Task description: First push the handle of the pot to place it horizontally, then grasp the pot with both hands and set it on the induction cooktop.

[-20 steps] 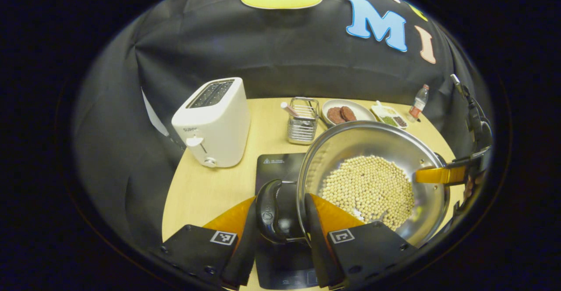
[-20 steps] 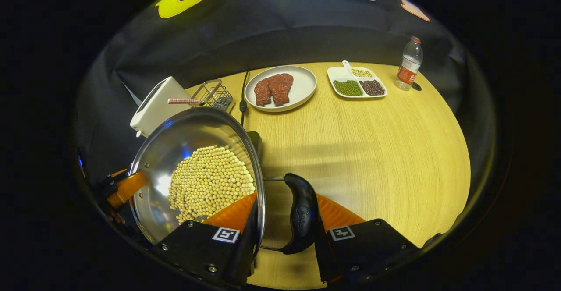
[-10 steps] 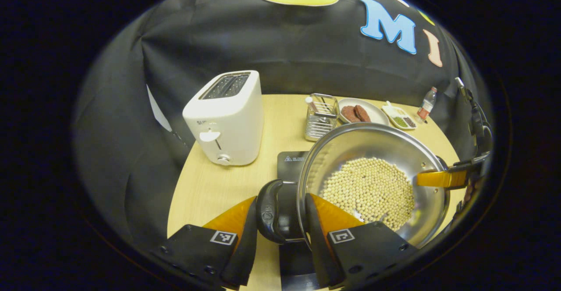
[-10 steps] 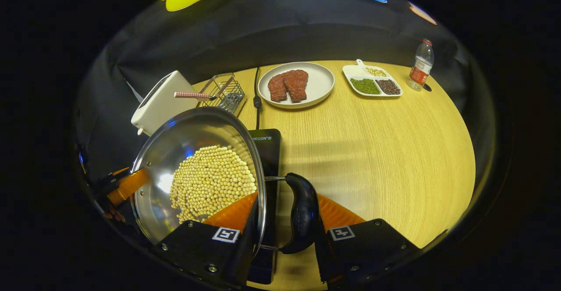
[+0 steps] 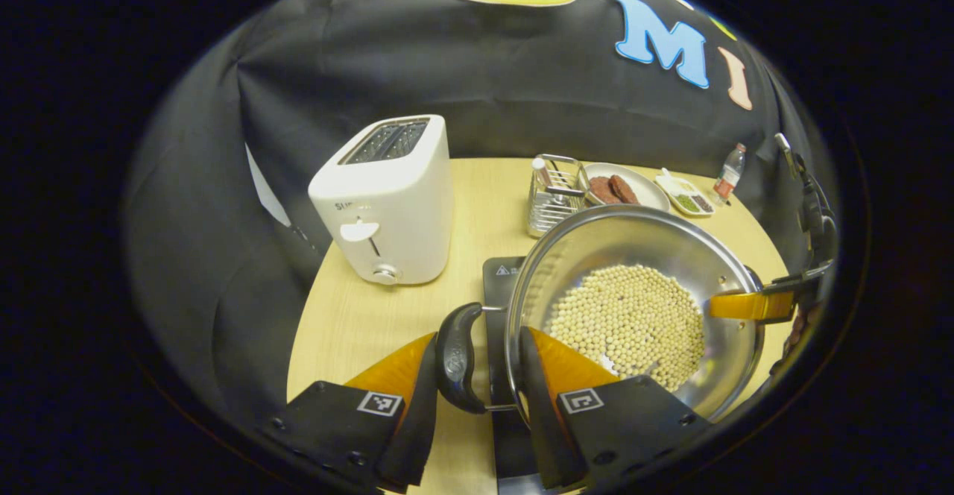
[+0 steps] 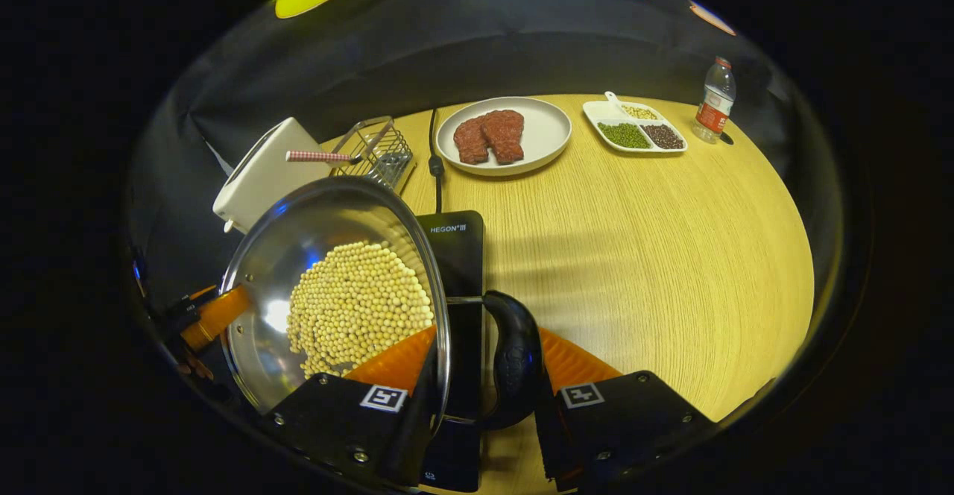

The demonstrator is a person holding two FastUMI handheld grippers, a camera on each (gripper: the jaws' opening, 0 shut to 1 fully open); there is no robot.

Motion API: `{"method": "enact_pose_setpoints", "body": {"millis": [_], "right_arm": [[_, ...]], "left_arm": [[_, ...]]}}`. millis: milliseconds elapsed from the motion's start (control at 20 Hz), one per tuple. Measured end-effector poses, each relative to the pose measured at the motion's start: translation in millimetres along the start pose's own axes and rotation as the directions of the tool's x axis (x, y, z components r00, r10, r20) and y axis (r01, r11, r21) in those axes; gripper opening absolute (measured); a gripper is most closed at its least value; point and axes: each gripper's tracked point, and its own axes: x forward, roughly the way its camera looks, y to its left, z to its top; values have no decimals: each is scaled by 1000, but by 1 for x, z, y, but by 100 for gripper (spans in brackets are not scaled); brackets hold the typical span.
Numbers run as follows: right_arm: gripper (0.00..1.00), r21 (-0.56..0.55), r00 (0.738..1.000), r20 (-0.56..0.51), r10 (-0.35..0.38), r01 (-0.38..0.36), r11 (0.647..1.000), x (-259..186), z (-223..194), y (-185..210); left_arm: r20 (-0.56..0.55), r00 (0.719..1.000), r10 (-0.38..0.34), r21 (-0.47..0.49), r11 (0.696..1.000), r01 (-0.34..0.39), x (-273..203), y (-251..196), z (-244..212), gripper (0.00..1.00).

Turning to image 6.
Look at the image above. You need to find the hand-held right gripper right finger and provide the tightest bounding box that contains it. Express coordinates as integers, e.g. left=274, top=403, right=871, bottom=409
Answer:
left=533, top=327, right=716, bottom=492

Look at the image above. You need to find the clear plastic water bottle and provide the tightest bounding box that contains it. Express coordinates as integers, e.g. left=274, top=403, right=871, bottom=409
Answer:
left=691, top=57, right=737, bottom=144

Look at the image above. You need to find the black power cable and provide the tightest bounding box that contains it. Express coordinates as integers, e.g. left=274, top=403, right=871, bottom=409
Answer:
left=426, top=107, right=446, bottom=214

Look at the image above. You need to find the black induction cooktop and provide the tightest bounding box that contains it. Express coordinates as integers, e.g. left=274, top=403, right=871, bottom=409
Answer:
left=414, top=210, right=485, bottom=493

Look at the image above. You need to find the metal wire basket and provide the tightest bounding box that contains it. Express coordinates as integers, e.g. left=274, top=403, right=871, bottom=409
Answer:
left=328, top=116, right=416, bottom=192

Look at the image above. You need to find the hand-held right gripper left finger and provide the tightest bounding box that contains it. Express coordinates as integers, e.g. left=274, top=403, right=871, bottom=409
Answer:
left=265, top=325, right=440, bottom=490

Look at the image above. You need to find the red checked stick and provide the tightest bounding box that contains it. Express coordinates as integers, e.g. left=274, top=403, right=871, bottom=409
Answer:
left=285, top=150, right=353, bottom=164

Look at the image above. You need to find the pile of yellow soybeans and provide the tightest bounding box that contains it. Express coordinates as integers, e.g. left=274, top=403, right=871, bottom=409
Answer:
left=287, top=240, right=435, bottom=378

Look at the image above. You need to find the white toaster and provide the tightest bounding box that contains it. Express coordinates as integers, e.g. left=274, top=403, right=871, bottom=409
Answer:
left=212, top=117, right=332, bottom=233

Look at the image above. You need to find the stainless steel pot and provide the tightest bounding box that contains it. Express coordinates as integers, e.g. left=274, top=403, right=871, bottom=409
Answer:
left=218, top=176, right=543, bottom=430

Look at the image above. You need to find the round white plate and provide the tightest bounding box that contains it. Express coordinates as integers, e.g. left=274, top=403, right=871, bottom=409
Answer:
left=435, top=97, right=573, bottom=177

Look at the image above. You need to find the white divided dish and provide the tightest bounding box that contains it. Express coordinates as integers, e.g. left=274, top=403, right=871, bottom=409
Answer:
left=582, top=91, right=689, bottom=155

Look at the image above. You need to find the brown meat patty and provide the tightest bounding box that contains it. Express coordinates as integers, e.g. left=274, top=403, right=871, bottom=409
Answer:
left=481, top=110, right=525, bottom=165
left=453, top=116, right=490, bottom=165

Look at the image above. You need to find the portion of dark red beans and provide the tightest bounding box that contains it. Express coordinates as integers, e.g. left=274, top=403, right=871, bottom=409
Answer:
left=642, top=124, right=685, bottom=150

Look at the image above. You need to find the portion of green mung beans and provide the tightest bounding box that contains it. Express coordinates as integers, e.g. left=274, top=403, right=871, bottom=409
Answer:
left=598, top=122, right=651, bottom=150

